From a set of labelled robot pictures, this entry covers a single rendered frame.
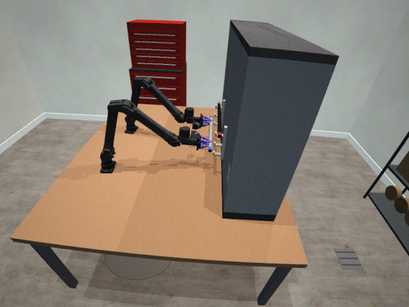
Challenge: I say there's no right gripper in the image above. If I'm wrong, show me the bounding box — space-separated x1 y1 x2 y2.
189 133 212 150

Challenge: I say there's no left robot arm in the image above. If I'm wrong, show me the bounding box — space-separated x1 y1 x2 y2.
125 76 200 134

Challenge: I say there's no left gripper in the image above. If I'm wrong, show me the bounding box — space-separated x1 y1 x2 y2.
199 114 213 129

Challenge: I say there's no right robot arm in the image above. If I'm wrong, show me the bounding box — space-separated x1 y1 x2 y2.
100 99 198 173

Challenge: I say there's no black metal bar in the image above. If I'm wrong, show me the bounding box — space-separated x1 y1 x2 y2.
217 102 222 138

